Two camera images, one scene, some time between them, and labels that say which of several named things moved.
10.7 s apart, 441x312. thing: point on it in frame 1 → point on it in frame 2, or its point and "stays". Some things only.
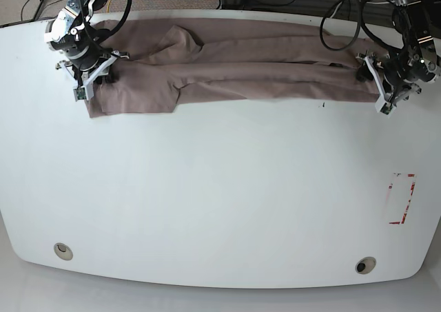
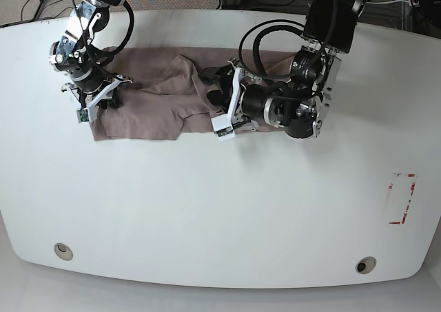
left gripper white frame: x=84 y=91 → x=100 y=92
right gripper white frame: x=386 y=104 → x=224 y=127
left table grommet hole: x=63 y=251 stays
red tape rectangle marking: x=398 y=222 stays
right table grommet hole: x=365 y=265 stays
